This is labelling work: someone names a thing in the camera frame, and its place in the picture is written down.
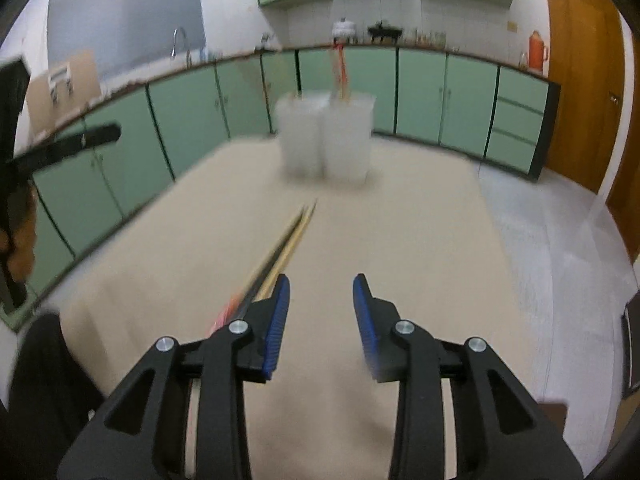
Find orange thermos flask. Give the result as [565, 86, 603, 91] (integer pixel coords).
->
[528, 30, 551, 75]

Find wooden chopstick red end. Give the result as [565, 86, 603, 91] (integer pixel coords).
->
[257, 199, 319, 301]
[337, 45, 352, 102]
[235, 207, 307, 321]
[210, 210, 305, 333]
[330, 42, 346, 101]

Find steel kitchen faucet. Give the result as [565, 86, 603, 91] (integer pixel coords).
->
[171, 26, 193, 67]

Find grey window blind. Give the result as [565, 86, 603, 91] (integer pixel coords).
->
[47, 0, 207, 86]

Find translucent white utensil holder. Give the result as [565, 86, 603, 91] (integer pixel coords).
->
[275, 91, 376, 181]

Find black wok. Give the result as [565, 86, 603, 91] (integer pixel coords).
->
[366, 20, 403, 43]

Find person's leg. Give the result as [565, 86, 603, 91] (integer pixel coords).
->
[0, 310, 108, 461]

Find white cooking pot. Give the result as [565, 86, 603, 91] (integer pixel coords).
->
[332, 16, 357, 44]

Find person's left hand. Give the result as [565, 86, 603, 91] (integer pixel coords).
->
[12, 182, 37, 281]

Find green base cabinets with countertop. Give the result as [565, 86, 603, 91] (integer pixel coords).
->
[0, 42, 561, 331]

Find wooden door with handle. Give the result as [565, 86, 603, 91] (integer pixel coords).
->
[541, 0, 626, 193]

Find table with beige cloth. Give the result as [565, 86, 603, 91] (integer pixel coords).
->
[57, 135, 568, 480]

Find white device on cardboard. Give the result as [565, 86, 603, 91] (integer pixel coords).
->
[47, 66, 76, 106]

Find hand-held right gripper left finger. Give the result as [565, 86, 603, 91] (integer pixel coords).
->
[56, 274, 291, 480]

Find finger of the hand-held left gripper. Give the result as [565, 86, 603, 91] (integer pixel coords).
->
[7, 123, 122, 173]

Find plain wooden door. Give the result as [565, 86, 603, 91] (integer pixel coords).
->
[606, 110, 640, 266]

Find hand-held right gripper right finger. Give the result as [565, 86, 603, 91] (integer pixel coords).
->
[352, 274, 583, 480]

